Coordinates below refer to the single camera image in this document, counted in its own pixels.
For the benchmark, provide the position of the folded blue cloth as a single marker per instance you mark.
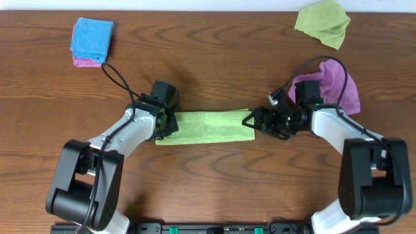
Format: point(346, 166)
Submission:
point(91, 39)

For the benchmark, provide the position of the light green cloth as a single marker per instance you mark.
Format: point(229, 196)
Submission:
point(205, 127)

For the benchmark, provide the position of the crumpled purple cloth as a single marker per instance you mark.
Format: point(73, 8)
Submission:
point(331, 78)

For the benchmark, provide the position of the black mounting rail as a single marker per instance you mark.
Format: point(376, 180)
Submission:
point(276, 227)

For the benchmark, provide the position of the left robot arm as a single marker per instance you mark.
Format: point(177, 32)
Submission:
point(86, 184)

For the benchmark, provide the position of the folded pink cloth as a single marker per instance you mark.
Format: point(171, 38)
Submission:
point(85, 62)

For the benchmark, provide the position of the crumpled olive green cloth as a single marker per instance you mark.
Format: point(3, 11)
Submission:
point(326, 21)

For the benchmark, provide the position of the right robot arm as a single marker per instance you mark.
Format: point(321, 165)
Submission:
point(374, 183)

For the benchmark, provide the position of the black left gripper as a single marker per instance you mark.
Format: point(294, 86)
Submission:
point(172, 123)

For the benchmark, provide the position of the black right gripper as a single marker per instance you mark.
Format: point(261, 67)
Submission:
point(264, 120)

